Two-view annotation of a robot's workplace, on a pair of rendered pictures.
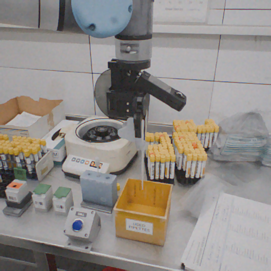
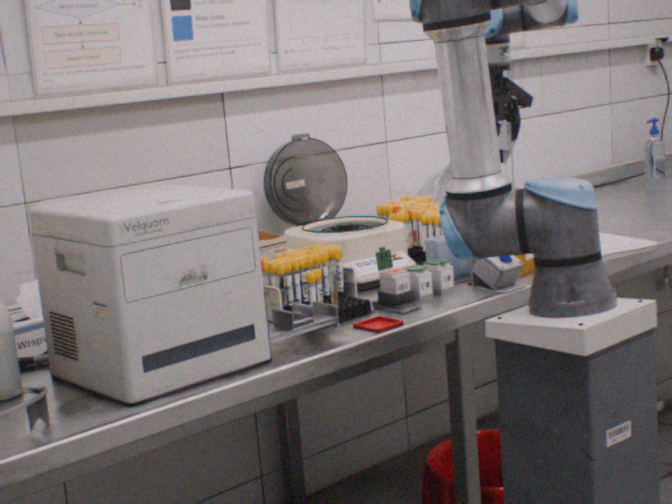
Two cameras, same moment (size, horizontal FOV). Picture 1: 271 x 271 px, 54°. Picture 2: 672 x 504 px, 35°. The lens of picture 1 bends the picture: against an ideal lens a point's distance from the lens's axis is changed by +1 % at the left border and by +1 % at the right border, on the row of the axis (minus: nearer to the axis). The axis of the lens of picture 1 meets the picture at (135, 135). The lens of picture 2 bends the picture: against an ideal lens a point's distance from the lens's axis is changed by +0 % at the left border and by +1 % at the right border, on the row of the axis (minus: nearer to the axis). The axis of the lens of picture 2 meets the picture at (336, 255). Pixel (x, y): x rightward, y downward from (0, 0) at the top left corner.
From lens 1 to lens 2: 2.13 m
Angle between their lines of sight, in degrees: 53
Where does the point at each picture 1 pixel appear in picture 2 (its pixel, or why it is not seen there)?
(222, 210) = not seen: hidden behind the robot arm
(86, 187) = (444, 254)
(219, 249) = not seen: hidden behind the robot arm
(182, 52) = (346, 107)
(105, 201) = (465, 266)
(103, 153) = (396, 235)
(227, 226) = not seen: hidden behind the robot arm
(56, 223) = (461, 295)
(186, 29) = (356, 71)
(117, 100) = (497, 104)
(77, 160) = (364, 263)
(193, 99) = (370, 177)
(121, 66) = (499, 69)
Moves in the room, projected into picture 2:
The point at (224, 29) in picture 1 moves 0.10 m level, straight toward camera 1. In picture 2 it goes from (393, 67) to (419, 65)
